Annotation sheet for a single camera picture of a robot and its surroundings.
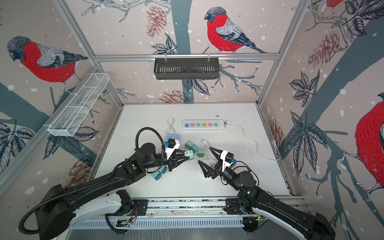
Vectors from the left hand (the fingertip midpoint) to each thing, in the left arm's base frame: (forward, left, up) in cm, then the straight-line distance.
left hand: (186, 157), depth 68 cm
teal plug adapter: (+2, +15, -21) cm, 26 cm away
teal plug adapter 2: (-2, +18, -20) cm, 27 cm away
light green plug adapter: (+1, -2, +1) cm, 2 cm away
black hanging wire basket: (+66, +2, +6) cm, 66 cm away
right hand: (0, -8, +1) cm, 8 cm away
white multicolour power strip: (+33, -10, -19) cm, 39 cm away
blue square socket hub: (+24, +10, -20) cm, 32 cm away
